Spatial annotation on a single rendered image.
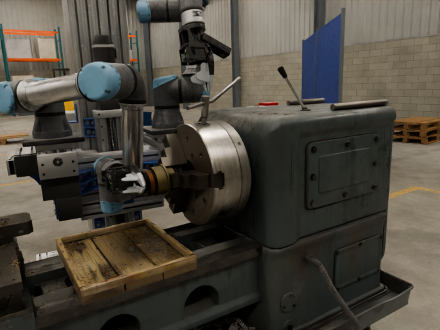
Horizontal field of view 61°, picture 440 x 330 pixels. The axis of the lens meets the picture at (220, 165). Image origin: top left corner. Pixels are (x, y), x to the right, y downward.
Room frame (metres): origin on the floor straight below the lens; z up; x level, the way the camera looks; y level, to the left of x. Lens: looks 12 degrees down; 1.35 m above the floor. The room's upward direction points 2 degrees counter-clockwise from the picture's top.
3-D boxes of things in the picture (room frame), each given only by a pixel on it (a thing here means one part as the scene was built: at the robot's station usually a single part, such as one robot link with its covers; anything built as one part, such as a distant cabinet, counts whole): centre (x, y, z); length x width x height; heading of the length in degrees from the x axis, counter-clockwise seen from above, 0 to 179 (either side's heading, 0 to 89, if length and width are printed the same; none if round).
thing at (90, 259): (1.00, 0.29, 0.89); 0.36 x 0.30 x 0.04; 32
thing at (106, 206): (1.27, 0.38, 0.98); 0.11 x 0.08 x 0.11; 156
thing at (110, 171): (1.11, 0.31, 1.08); 0.12 x 0.09 x 0.08; 31
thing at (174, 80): (1.74, 0.23, 1.33); 0.13 x 0.12 x 0.14; 93
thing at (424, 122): (8.13, -4.40, 0.22); 1.25 x 0.86 x 0.44; 127
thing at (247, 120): (1.37, -0.28, 1.06); 0.59 x 0.48 x 0.39; 122
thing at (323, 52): (7.73, -2.02, 1.18); 4.12 x 0.80 x 2.35; 175
